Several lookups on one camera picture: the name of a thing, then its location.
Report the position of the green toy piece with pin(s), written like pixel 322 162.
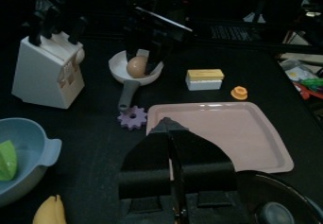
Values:
pixel 7 161

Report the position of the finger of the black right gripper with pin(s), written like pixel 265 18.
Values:
pixel 158 56
pixel 133 43

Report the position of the green background toy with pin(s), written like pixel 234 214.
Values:
pixel 313 82

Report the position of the clear plastic bag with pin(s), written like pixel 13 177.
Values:
pixel 297 70

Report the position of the grey frying pan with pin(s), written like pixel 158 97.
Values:
pixel 127 92

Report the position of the purple toy gear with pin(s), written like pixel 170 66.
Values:
pixel 133 118

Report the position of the white toy knife block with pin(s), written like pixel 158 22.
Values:
pixel 46 76

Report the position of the red background toy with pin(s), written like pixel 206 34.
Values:
pixel 309 93

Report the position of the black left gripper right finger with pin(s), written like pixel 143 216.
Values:
pixel 202 168

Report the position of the black pot lid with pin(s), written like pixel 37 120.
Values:
pixel 290 199

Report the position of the pink plastic tray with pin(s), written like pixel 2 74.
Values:
pixel 235 130

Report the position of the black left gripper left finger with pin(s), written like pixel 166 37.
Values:
pixel 145 168

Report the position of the yellow toy banana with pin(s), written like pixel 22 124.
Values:
pixel 51 212

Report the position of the brown toy egg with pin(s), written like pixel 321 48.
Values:
pixel 137 67

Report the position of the yellow white butter block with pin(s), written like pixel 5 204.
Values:
pixel 205 79

